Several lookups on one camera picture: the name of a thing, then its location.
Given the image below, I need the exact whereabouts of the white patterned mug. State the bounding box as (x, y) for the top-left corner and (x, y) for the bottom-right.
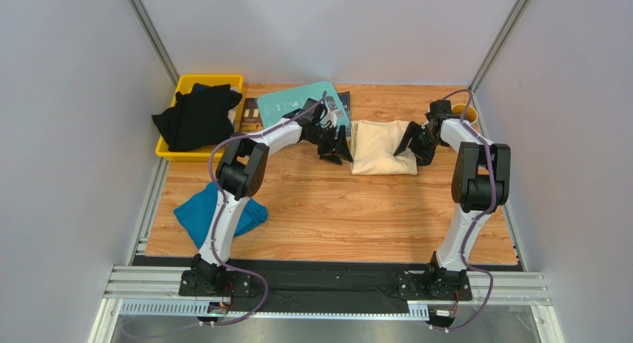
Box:
(452, 103), (478, 125)

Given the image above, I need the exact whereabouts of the right aluminium frame post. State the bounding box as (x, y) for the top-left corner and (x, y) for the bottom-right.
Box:
(469, 0), (531, 94)

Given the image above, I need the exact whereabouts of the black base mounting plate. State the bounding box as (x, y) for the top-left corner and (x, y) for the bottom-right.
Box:
(131, 255), (525, 315)

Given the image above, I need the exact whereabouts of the dark Edward Tulane book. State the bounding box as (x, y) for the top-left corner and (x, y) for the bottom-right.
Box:
(239, 98), (264, 133)

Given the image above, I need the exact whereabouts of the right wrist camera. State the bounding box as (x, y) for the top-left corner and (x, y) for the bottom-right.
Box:
(426, 99), (454, 122)

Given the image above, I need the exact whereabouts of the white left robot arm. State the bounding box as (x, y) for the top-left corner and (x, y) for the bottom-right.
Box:
(174, 114), (352, 287)

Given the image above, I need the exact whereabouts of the yellow plastic bin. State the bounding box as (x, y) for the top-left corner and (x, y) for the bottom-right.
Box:
(152, 74), (244, 162)

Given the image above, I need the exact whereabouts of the left aluminium frame post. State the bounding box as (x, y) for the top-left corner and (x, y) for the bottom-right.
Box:
(127, 0), (180, 86)

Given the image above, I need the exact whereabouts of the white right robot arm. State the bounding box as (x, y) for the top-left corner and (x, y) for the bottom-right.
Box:
(395, 118), (511, 289)

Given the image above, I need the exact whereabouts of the aluminium frame post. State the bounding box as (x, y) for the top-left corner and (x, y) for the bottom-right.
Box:
(469, 0), (531, 94)
(127, 0), (180, 86)

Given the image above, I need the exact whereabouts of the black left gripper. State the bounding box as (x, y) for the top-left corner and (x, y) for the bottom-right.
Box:
(309, 124), (354, 166)

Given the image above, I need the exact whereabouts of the blue t-shirt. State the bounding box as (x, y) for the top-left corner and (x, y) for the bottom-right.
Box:
(173, 183), (268, 249)

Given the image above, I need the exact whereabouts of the cream t-shirt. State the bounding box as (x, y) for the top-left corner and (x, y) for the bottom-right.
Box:
(350, 120), (418, 176)

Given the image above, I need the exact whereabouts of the teal folding board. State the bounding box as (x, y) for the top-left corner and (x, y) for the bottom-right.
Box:
(256, 81), (337, 128)

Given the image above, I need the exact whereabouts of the aluminium front frame rail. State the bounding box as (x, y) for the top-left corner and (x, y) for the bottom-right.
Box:
(104, 267), (552, 320)

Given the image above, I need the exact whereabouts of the dark blue book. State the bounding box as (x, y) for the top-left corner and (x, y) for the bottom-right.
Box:
(334, 91), (351, 138)

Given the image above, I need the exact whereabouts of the black t-shirt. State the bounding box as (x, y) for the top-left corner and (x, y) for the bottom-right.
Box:
(152, 83), (243, 152)

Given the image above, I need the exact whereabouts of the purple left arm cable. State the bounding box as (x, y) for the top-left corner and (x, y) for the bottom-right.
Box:
(207, 90), (330, 327)

